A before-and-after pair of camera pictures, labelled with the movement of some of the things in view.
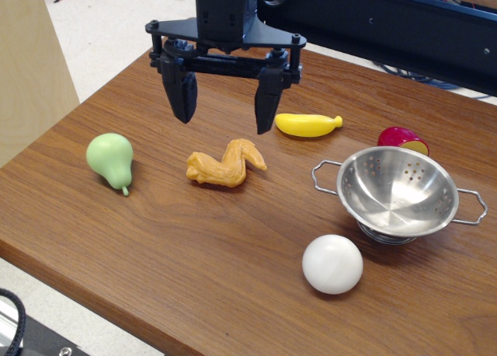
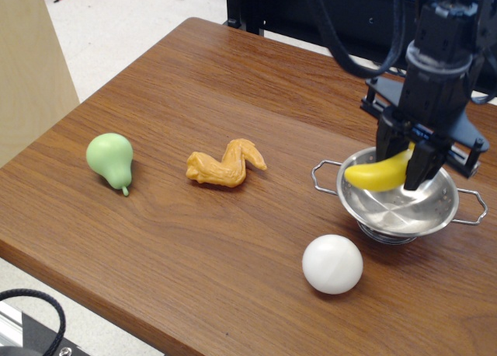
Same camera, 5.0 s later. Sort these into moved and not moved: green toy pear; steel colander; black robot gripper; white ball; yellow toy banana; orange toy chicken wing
Moved: black robot gripper; yellow toy banana
Not moved: steel colander; orange toy chicken wing; green toy pear; white ball
